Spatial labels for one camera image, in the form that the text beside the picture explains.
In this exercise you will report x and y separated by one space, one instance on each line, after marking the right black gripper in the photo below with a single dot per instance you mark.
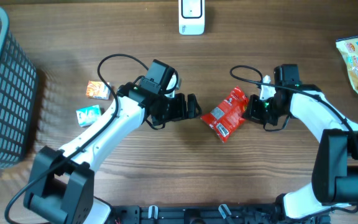
253 112

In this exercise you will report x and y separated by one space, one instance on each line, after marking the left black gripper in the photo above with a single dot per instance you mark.
181 112

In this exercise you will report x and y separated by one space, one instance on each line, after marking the red candy bag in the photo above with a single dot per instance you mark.
227 116

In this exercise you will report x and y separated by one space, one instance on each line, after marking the small orange snack box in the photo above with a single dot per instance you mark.
97 90

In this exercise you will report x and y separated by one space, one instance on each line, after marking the small teal white box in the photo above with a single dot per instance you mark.
87 116

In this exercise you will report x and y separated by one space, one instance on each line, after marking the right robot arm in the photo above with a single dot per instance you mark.
334 181

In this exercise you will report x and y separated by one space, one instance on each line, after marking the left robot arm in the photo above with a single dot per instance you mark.
61 184

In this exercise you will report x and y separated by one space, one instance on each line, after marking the white barcode scanner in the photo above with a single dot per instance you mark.
191 17

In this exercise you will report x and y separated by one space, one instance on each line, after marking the dark grey plastic shopping basket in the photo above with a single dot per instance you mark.
18 88

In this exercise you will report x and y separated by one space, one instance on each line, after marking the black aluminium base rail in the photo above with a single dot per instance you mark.
246 214

